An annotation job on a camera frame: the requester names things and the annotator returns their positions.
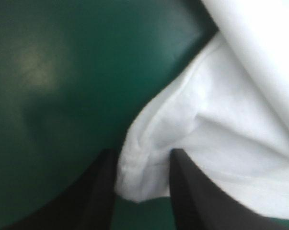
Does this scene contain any white T-shirt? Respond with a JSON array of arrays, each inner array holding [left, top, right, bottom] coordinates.
[[115, 0, 289, 220]]

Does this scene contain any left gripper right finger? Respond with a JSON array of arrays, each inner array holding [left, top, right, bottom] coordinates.
[[169, 148, 289, 230]]

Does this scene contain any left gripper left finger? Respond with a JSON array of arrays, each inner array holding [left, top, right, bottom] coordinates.
[[5, 148, 118, 230]]

